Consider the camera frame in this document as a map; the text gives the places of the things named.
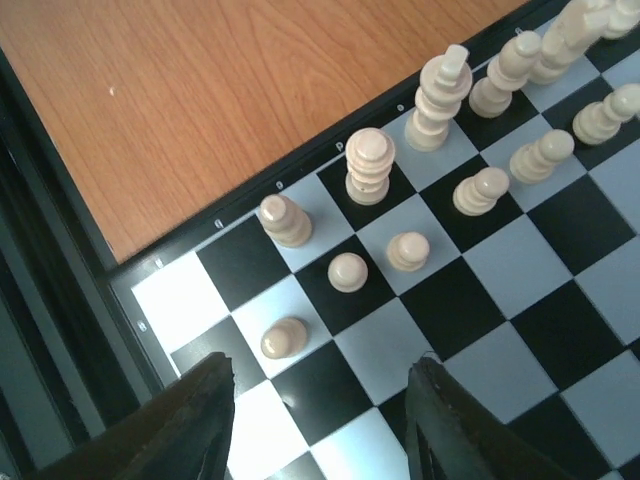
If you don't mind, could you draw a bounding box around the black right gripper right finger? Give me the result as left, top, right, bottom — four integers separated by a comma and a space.
405, 356, 571, 479

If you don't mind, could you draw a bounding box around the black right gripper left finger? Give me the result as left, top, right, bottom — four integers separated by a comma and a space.
29, 352, 235, 480

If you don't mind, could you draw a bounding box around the white pawn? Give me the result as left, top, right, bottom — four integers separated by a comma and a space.
328, 252, 368, 293
572, 83, 639, 145
260, 317, 308, 359
452, 167, 510, 216
509, 129, 575, 184
386, 231, 430, 272

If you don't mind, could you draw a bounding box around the white queen piece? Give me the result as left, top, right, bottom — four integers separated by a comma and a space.
345, 127, 396, 206

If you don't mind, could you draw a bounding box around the white bishop piece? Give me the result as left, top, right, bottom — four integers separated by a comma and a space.
469, 31, 542, 118

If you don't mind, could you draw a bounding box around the white king piece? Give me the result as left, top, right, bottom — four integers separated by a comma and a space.
405, 44, 473, 152

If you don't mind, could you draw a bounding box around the white knight piece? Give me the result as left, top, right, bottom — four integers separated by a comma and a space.
529, 0, 611, 85

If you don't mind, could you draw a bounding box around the white rook piece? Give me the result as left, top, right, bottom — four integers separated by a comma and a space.
602, 0, 640, 40

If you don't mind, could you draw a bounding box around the black white chessboard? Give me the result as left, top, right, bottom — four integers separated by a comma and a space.
109, 32, 639, 479

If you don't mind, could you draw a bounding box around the black aluminium frame base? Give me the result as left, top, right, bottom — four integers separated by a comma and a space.
1, 61, 160, 479

